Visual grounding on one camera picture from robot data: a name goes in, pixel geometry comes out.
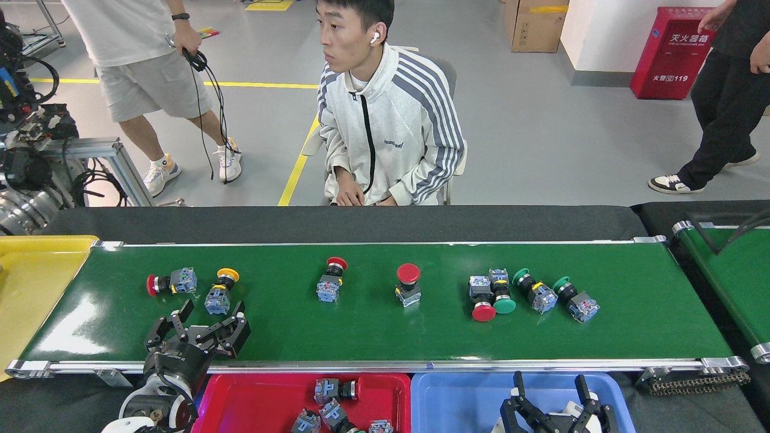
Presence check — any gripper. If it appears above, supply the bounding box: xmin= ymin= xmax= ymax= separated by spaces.
xmin=144 ymin=299 xmax=251 ymax=392

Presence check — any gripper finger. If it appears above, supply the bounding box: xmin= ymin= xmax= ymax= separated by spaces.
xmin=571 ymin=374 xmax=617 ymax=433
xmin=500 ymin=371 xmax=563 ymax=433

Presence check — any yellow push button switch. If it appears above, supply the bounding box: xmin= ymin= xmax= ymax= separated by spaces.
xmin=204 ymin=268 xmax=240 ymax=316

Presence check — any green mushroom button switch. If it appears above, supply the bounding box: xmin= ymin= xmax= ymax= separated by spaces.
xmin=319 ymin=398 xmax=366 ymax=433
xmin=488 ymin=269 xmax=517 ymax=315

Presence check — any red push button switch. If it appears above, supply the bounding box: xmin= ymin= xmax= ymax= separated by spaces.
xmin=316 ymin=257 xmax=348 ymax=303
xmin=291 ymin=408 xmax=322 ymax=433
xmin=314 ymin=378 xmax=360 ymax=405
xmin=469 ymin=275 xmax=497 ymax=322

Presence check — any red mushroom button switch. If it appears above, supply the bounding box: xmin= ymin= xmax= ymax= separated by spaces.
xmin=395 ymin=263 xmax=422 ymax=308
xmin=146 ymin=268 xmax=198 ymax=298

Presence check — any black cable bundle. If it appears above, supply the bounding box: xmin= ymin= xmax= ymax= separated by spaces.
xmin=182 ymin=49 xmax=235 ymax=184

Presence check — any blue plastic tray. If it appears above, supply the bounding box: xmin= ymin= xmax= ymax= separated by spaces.
xmin=410 ymin=372 xmax=636 ymax=433

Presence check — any red plastic tray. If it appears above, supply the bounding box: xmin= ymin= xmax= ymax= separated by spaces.
xmin=191 ymin=373 xmax=411 ymax=433

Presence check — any long green conveyor belt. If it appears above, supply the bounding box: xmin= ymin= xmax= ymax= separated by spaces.
xmin=5 ymin=236 xmax=751 ymax=379

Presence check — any short green conveyor belt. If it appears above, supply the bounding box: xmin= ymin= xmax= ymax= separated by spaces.
xmin=673 ymin=221 xmax=770 ymax=364

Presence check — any yellow plastic tray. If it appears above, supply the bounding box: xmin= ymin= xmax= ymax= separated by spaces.
xmin=0 ymin=235 xmax=100 ymax=382

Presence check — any seated person's right hand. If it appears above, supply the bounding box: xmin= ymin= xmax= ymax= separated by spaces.
xmin=334 ymin=167 xmax=366 ymax=207

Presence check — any seated person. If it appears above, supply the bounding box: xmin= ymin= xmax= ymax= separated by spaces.
xmin=315 ymin=0 xmax=467 ymax=207

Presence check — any standing person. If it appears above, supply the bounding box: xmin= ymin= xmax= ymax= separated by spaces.
xmin=60 ymin=0 xmax=243 ymax=198
xmin=648 ymin=0 xmax=770 ymax=194

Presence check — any red fire extinguisher box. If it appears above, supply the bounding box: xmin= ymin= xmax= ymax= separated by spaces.
xmin=630 ymin=6 xmax=719 ymax=101

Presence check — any cardboard box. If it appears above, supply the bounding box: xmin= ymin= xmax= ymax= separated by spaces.
xmin=504 ymin=0 xmax=570 ymax=54

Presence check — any black drive chain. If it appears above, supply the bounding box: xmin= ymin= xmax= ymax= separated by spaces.
xmin=638 ymin=368 xmax=753 ymax=396

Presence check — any aluminium frame cart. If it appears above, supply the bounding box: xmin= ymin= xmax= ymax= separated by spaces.
xmin=36 ymin=137 xmax=187 ymax=208

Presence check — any thick black cable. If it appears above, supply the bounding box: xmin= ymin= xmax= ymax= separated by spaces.
xmin=686 ymin=207 xmax=770 ymax=256

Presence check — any black machine with cables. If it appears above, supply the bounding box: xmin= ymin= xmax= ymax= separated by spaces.
xmin=0 ymin=9 xmax=130 ymax=236

